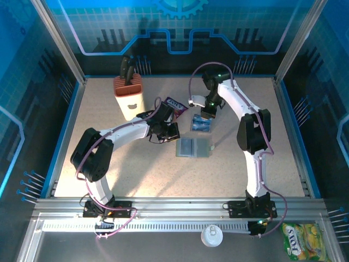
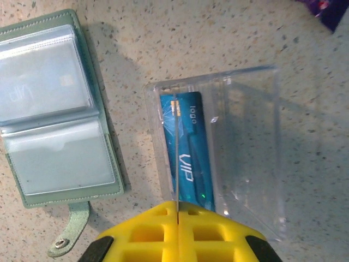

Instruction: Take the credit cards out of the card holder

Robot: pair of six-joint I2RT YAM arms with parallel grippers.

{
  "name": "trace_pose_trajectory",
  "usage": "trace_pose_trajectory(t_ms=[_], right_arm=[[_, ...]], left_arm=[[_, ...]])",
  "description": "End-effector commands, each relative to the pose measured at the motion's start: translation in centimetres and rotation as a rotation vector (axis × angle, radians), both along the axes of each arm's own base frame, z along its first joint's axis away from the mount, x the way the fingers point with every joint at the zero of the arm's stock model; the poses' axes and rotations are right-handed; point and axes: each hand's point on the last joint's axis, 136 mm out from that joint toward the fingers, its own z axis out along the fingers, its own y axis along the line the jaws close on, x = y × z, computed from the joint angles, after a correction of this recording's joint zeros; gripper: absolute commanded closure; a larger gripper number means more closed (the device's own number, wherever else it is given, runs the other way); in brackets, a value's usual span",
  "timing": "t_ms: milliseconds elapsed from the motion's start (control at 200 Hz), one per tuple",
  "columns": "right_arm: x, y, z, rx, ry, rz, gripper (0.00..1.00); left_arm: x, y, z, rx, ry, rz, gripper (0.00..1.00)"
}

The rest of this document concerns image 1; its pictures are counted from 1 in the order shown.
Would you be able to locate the clear plastic case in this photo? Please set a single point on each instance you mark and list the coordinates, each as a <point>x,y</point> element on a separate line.
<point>203,148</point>

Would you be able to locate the aluminium frame rail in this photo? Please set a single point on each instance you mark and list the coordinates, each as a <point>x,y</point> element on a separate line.
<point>177,207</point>

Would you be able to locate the cream knife block bear emblem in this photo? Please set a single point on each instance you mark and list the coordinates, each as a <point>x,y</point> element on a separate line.
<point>131,109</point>

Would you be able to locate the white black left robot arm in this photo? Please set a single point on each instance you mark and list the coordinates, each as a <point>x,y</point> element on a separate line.
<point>131,131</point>

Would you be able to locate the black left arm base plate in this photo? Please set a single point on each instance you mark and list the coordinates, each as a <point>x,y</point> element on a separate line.
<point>124,206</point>

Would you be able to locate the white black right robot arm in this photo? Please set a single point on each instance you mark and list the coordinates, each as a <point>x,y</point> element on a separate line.
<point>234,95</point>

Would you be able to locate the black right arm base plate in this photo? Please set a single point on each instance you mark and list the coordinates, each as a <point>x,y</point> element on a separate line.
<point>237,208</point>

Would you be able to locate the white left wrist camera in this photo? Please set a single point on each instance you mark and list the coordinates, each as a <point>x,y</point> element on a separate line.
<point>171,117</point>

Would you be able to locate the purple candy bag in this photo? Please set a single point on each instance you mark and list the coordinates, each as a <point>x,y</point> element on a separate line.
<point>177,105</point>

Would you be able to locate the yellow green candy bag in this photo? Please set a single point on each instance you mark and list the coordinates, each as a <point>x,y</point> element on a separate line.
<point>302,241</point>

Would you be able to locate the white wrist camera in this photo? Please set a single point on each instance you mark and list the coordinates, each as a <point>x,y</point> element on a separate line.
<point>196,100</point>
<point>171,117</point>

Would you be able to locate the aluminium frame post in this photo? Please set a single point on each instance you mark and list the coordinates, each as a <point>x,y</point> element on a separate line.
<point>57,41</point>
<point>297,41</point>

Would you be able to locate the white round can lid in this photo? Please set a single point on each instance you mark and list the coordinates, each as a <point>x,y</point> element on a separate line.
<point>211,236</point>

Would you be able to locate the small blue red packet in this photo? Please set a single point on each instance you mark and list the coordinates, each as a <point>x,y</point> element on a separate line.
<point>201,125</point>

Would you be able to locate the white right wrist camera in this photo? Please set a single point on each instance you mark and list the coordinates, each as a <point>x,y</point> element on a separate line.
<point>196,100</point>

